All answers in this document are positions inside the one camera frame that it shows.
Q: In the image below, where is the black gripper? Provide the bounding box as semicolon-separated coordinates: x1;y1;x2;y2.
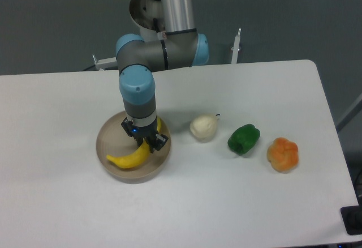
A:
121;117;169;153

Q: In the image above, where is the yellow toy banana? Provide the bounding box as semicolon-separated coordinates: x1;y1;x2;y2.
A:
106;117;162;169

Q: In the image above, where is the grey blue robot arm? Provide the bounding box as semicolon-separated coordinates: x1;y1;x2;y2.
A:
115;0;209;151

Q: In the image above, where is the beige round plate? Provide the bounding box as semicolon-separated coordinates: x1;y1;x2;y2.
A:
96;111;171;183

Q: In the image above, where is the white toy pear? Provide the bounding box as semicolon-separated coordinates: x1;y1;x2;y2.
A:
189;113;220;143

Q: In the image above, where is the green toy bell pepper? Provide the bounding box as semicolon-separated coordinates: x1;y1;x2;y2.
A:
227;124;260;155

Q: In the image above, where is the orange toy pumpkin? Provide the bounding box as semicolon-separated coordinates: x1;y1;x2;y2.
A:
267;137;299;173

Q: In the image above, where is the grey metal table leg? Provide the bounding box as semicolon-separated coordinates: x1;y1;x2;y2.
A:
335;94;361;132

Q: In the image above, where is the black device at edge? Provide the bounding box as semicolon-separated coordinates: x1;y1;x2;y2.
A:
341;206;361;236

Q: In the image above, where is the white metal frame bracket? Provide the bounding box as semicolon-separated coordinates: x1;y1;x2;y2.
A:
92;54;118;71

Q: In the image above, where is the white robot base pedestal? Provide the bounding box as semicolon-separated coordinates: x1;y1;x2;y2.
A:
129;0;166;41

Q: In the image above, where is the white upright bracket post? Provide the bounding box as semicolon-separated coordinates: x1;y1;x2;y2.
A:
230;28;242;64

